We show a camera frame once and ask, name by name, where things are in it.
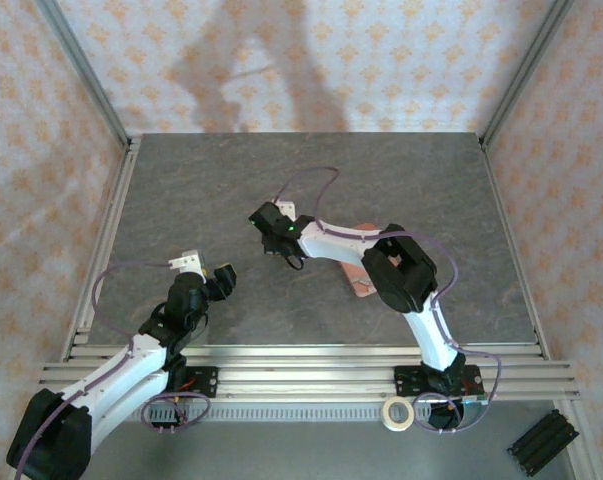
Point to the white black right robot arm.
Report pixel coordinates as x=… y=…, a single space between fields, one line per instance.
x=396 y=270

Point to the white tape roll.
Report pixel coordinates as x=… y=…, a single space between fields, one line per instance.
x=385 y=414

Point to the aluminium frame post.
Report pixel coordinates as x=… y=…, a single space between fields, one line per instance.
x=525 y=70
x=85 y=70

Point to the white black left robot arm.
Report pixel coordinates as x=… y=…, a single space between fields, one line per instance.
x=126 y=370

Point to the pink tray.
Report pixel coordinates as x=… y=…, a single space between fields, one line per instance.
x=356 y=289

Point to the small green circuit board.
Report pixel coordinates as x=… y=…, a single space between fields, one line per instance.
x=475 y=400

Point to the aluminium side rail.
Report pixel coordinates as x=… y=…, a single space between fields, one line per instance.
x=115 y=210
x=510 y=225

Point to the short black aluminium extrusion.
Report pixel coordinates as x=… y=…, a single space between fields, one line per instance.
x=541 y=442

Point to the long aluminium base rail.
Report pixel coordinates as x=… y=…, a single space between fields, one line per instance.
x=306 y=370

